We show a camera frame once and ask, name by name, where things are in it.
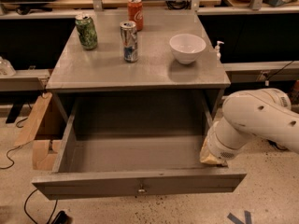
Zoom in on black cable right floor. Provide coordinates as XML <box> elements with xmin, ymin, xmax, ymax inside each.
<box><xmin>267</xmin><ymin>139</ymin><xmax>289</xmax><ymax>152</ymax></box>

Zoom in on wooden board leaning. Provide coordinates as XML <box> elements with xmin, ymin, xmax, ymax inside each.
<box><xmin>14</xmin><ymin>92</ymin><xmax>52</xmax><ymax>147</ymax></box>

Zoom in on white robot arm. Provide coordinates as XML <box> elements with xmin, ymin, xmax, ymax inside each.
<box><xmin>200</xmin><ymin>88</ymin><xmax>299</xmax><ymax>164</ymax></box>

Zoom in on grey top drawer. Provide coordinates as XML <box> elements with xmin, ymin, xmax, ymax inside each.
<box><xmin>33</xmin><ymin>90</ymin><xmax>246</xmax><ymax>200</ymax></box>

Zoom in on silver blue energy can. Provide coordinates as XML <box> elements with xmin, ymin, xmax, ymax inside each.
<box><xmin>120</xmin><ymin>21</ymin><xmax>138</xmax><ymax>63</ymax></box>

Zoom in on clear plastic object left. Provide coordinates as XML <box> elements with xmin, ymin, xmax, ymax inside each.
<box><xmin>0</xmin><ymin>57</ymin><xmax>16</xmax><ymax>77</ymax></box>

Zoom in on green soda can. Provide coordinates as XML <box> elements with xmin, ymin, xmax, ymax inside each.
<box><xmin>75</xmin><ymin>14</ymin><xmax>97</xmax><ymax>49</ymax></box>

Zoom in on white pump bottle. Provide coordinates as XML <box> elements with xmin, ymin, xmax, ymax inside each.
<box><xmin>215</xmin><ymin>41</ymin><xmax>224</xmax><ymax>61</ymax></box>

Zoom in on black floor cable left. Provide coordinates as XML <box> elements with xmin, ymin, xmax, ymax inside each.
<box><xmin>23</xmin><ymin>189</ymin><xmax>68</xmax><ymax>224</ymax></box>

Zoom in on grey drawer cabinet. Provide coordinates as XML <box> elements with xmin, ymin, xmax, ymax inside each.
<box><xmin>45</xmin><ymin>8</ymin><xmax>232</xmax><ymax>142</ymax></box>

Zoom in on black coiled cables on desk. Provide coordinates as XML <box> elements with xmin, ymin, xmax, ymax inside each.
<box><xmin>164</xmin><ymin>0</ymin><xmax>192</xmax><ymax>11</ymax></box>

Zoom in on white bowl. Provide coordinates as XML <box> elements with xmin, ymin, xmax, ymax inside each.
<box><xmin>169</xmin><ymin>34</ymin><xmax>206</xmax><ymax>64</ymax></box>

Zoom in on notched wooden block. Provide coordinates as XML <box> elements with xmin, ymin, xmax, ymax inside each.
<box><xmin>32</xmin><ymin>140</ymin><xmax>62</xmax><ymax>171</ymax></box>

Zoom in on orange red soda can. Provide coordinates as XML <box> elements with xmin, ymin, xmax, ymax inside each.
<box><xmin>127</xmin><ymin>0</ymin><xmax>143</xmax><ymax>31</ymax></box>

